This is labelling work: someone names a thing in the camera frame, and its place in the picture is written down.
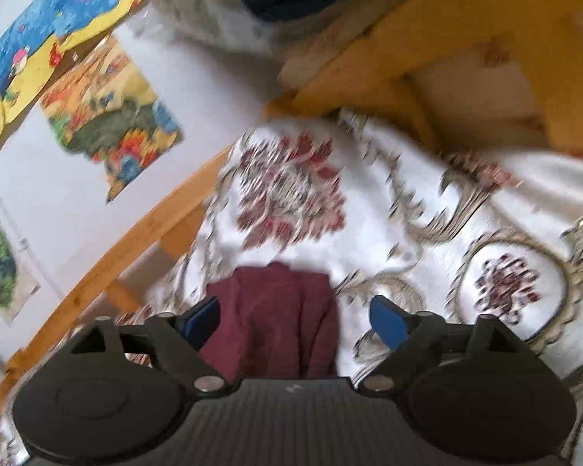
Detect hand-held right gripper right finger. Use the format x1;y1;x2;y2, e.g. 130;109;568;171
358;295;534;395

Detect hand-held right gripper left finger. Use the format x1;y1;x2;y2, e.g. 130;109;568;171
70;297;235;394

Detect maroon garment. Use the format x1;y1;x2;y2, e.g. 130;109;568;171
197;262;342;383

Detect white floral bedsheet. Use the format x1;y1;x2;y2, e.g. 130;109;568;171
0;108;583;466

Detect white wall cable conduit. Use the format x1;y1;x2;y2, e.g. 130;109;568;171
0;170;68;304

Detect colourful landscape wall poster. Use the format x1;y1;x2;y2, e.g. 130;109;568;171
40;38;184;205

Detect wooden bed frame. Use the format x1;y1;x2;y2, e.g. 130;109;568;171
0;0;583;416

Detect blue and yellow wall poster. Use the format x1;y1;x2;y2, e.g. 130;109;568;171
0;0;148;168

